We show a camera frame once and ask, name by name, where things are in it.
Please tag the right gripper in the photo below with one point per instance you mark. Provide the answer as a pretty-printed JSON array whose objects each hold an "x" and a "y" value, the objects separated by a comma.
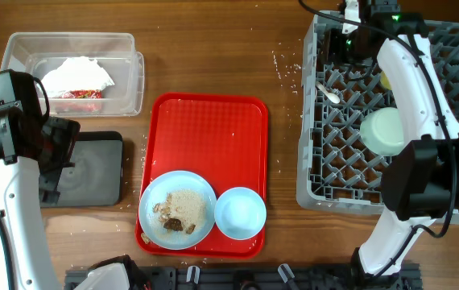
[{"x": 332, "y": 46}]

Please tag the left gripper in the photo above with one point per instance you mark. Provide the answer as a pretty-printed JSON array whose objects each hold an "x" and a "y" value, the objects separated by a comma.
[{"x": 66, "y": 132}]

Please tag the white plastic spoon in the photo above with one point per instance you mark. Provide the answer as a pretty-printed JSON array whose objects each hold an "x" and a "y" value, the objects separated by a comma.
[{"x": 331, "y": 96}]

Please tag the yellow plastic cup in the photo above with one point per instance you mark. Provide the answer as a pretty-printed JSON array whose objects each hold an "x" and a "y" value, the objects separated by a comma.
[{"x": 384, "y": 81}]

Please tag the red candy wrapper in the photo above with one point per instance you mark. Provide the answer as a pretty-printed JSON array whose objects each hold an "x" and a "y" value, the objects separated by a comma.
[{"x": 80, "y": 96}]

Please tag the mint green bowl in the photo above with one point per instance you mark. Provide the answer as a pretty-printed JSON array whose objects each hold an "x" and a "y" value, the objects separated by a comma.
[{"x": 382, "y": 133}]

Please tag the white paper napkin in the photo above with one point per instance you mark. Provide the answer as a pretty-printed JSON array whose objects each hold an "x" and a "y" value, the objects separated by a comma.
[{"x": 77, "y": 75}]

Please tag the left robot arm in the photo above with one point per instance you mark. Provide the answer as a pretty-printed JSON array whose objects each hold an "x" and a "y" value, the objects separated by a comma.
[{"x": 34, "y": 149}]

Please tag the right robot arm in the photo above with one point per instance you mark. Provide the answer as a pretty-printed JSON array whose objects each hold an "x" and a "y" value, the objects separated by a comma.
[{"x": 420, "y": 188}]

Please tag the clear plastic waste bin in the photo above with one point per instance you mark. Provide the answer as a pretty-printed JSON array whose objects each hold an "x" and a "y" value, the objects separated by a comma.
[{"x": 40, "y": 53}]

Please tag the black rectangular tray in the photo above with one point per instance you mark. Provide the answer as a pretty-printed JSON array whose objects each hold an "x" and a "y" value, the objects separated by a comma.
[{"x": 96, "y": 179}]

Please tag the large light blue plate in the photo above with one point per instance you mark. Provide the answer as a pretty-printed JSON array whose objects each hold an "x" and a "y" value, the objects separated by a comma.
[{"x": 157, "y": 191}]

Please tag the food scrap on tray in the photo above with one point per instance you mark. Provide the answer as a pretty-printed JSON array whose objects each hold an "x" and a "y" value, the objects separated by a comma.
[{"x": 145, "y": 238}]

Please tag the red plastic serving tray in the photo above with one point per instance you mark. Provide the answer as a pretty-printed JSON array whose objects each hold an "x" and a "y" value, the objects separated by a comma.
[{"x": 221, "y": 138}]

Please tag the small light blue bowl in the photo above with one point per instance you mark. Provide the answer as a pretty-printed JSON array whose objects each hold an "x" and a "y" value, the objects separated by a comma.
[{"x": 240, "y": 213}]

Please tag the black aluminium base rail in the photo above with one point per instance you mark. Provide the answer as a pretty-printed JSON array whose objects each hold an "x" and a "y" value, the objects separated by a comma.
[{"x": 329, "y": 276}]

